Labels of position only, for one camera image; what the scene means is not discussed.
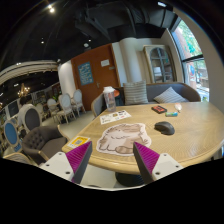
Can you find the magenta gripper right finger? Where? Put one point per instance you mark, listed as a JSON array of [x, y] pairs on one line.
[[146, 160]]

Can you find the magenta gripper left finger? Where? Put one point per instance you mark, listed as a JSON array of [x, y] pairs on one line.
[[78, 159]]

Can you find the cartoon animal shaped mouse pad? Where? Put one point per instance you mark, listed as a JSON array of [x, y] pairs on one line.
[[119, 139]]

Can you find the dark grey computer mouse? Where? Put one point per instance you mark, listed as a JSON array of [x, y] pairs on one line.
[[165, 128]]

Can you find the yellow QR code card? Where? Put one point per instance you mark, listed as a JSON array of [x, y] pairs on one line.
[[78, 141]]

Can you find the dark grey tufted armchair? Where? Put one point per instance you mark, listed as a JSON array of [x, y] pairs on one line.
[[43, 142]]

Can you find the small green packet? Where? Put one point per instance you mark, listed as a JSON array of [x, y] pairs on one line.
[[171, 114]]

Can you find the black and red box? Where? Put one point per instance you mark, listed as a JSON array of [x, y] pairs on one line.
[[159, 109]]

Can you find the white printed paper sheet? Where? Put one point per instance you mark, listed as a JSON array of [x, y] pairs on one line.
[[115, 116]]

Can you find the white dining chair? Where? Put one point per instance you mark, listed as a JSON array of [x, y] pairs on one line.
[[77, 102], [65, 103]]

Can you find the small pink white object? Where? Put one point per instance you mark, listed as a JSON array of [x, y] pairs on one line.
[[178, 107]]

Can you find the grey backed oval chair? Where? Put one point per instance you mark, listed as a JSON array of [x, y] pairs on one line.
[[32, 119]]

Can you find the grey curved sofa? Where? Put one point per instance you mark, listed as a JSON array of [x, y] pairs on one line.
[[156, 89]]

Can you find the striped grey cushion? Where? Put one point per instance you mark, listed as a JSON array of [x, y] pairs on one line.
[[135, 93]]

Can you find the striped white cushion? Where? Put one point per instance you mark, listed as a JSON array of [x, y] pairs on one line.
[[170, 96]]

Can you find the blue backed oval chair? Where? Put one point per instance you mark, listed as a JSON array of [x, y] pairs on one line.
[[11, 136]]

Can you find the clear plastic water bottle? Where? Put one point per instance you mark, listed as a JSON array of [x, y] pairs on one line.
[[109, 98]]

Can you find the chandelier lamp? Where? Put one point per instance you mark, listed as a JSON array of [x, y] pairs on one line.
[[24, 91]]

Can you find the blue poster on door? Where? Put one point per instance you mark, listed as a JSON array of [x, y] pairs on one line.
[[85, 73]]

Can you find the brown wooden door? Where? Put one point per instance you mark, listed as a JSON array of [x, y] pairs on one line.
[[104, 72]]

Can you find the arched wooden display cabinet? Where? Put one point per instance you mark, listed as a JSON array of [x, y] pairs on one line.
[[160, 63]]

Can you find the black table pedestal base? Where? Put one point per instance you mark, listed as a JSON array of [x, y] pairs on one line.
[[129, 180]]

